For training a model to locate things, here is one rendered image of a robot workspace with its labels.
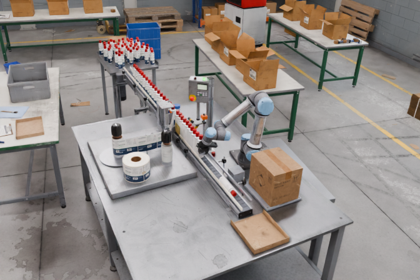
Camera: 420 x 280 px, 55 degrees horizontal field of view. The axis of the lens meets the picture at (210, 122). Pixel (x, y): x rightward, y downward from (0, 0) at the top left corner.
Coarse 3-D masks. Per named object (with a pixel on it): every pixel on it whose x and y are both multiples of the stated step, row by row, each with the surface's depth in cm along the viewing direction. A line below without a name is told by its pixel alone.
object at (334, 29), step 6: (330, 12) 685; (336, 12) 687; (330, 18) 688; (336, 18) 690; (342, 18) 681; (348, 18) 653; (324, 24) 685; (330, 24) 668; (336, 24) 657; (342, 24) 660; (348, 24) 663; (324, 30) 687; (330, 30) 670; (336, 30) 662; (342, 30) 665; (330, 36) 672; (336, 36) 667; (342, 36) 670
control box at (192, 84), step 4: (192, 76) 328; (196, 76) 328; (192, 80) 321; (196, 80) 321; (200, 80) 321; (192, 84) 322; (196, 84) 321; (208, 84) 320; (192, 88) 323; (196, 88) 323; (208, 88) 321; (192, 92) 325; (196, 92) 325; (208, 92) 323; (192, 96) 326; (196, 96) 326; (200, 96) 326; (204, 96) 325; (208, 96) 325; (196, 100) 328; (200, 100) 327; (204, 100) 327; (208, 100) 327
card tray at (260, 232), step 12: (252, 216) 278; (264, 216) 278; (240, 228) 267; (252, 228) 267; (264, 228) 268; (276, 228) 268; (252, 240) 258; (264, 240) 258; (276, 240) 259; (288, 240) 257; (252, 252) 249
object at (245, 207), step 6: (174, 132) 366; (180, 138) 358; (204, 156) 333; (204, 162) 325; (210, 162) 325; (204, 168) 318; (210, 168) 319; (210, 174) 311; (216, 174) 311; (234, 198) 287; (240, 198) 287; (234, 204) 281; (240, 204) 281; (246, 204) 281; (240, 210) 276; (246, 210) 276
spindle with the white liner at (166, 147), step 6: (162, 132) 308; (168, 132) 307; (162, 138) 309; (168, 138) 308; (162, 144) 312; (168, 144) 312; (162, 150) 313; (168, 150) 313; (162, 156) 316; (168, 156) 315; (162, 162) 320; (168, 162) 318
